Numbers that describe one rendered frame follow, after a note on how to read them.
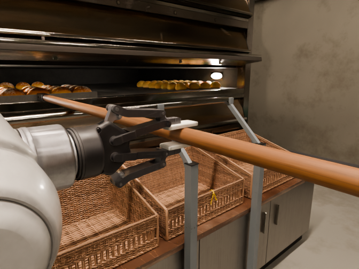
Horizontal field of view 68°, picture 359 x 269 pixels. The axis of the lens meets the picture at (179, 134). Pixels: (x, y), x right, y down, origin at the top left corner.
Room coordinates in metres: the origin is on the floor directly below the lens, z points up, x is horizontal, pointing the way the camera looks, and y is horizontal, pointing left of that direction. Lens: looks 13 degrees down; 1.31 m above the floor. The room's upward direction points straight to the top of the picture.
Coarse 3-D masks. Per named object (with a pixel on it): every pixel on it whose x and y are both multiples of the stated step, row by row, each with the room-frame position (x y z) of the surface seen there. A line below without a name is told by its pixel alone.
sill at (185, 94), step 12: (108, 96) 1.46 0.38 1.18; (120, 96) 1.47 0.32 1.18; (132, 96) 1.51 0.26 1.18; (144, 96) 1.56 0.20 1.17; (156, 96) 1.62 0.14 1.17; (168, 96) 1.68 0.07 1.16; (180, 96) 1.74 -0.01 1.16; (192, 96) 1.81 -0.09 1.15; (204, 96) 1.88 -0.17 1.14; (0, 108) 1.11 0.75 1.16; (12, 108) 1.14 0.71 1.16; (24, 108) 1.17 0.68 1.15; (36, 108) 1.20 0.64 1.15; (48, 108) 1.23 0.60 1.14
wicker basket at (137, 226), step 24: (72, 192) 1.21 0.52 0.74; (96, 192) 1.27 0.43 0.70; (120, 192) 1.25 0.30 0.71; (72, 216) 1.17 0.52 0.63; (96, 216) 1.23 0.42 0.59; (120, 216) 1.24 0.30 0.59; (144, 216) 1.08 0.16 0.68; (72, 240) 1.04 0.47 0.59; (96, 240) 0.84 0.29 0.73; (120, 240) 0.90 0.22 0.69; (144, 240) 0.96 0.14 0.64; (72, 264) 0.78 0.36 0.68; (96, 264) 0.84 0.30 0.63; (120, 264) 0.89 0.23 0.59
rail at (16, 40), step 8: (0, 40) 1.01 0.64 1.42; (8, 40) 1.02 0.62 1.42; (16, 40) 1.04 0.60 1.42; (24, 40) 1.06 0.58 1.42; (32, 40) 1.08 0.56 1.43; (40, 40) 1.09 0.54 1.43; (48, 40) 1.12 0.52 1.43; (104, 48) 1.26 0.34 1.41; (112, 48) 1.29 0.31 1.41; (120, 48) 1.31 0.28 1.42; (128, 48) 1.34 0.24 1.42; (136, 48) 1.37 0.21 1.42; (144, 48) 1.40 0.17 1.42; (152, 48) 1.43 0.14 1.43; (160, 48) 1.47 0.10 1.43; (240, 56) 1.90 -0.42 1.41; (248, 56) 1.95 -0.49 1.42; (256, 56) 2.01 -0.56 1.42
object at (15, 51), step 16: (0, 48) 1.00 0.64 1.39; (16, 48) 1.03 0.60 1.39; (32, 48) 1.07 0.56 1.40; (48, 48) 1.11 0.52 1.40; (64, 48) 1.15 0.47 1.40; (80, 48) 1.19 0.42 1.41; (96, 48) 1.24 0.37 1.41; (192, 64) 1.86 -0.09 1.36; (208, 64) 1.94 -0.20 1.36; (224, 64) 2.02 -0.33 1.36; (240, 64) 2.12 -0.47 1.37
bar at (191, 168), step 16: (64, 112) 0.92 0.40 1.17; (80, 112) 0.95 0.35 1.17; (192, 176) 0.99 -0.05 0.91; (256, 176) 1.31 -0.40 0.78; (192, 192) 1.00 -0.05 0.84; (256, 192) 1.31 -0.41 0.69; (192, 208) 1.00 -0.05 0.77; (256, 208) 1.30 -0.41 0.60; (192, 224) 1.00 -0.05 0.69; (256, 224) 1.30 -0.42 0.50; (192, 240) 1.00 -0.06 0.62; (256, 240) 1.31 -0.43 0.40; (192, 256) 1.00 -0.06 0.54; (256, 256) 1.32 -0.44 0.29
